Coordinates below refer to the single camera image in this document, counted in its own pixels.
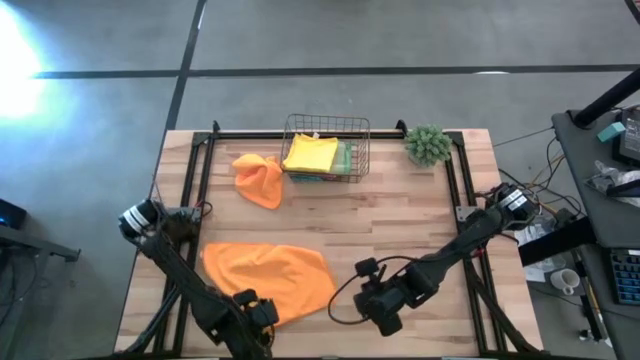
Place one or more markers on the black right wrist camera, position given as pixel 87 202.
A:
pixel 367 267

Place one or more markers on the grey side desk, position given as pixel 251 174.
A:
pixel 590 200

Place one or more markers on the teal microfiber towel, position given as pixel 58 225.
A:
pixel 305 177

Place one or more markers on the small teal box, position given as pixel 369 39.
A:
pixel 611 132

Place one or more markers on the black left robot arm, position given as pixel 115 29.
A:
pixel 175 270

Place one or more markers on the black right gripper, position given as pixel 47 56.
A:
pixel 380 304

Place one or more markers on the clear plastic bag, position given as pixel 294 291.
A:
pixel 612 175

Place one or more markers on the black electronic device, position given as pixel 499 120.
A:
pixel 630 137

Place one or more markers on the orange microfiber towel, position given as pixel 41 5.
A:
pixel 270 275
pixel 260 182

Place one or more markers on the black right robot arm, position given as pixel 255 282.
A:
pixel 460 245

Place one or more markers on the black pole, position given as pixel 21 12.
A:
pixel 607 97

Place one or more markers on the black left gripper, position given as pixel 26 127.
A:
pixel 256 309

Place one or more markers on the black box with blue light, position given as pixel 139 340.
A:
pixel 11 215

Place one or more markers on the black table frame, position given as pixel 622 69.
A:
pixel 240 134

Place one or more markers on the light green microfiber towel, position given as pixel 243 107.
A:
pixel 345 160

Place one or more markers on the black computer keyboard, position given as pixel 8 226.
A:
pixel 627 277

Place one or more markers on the green artificial potted plant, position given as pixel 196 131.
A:
pixel 427 145

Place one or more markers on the yellow microfiber towel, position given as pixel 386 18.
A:
pixel 310 152

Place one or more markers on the white mug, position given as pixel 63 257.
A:
pixel 565 281

